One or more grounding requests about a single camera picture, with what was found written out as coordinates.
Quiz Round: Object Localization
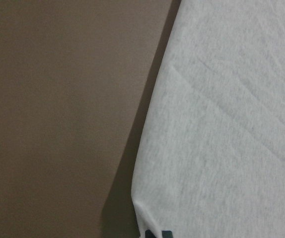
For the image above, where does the grey cartoon print t-shirt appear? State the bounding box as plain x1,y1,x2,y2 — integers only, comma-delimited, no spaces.
131,0,285,238

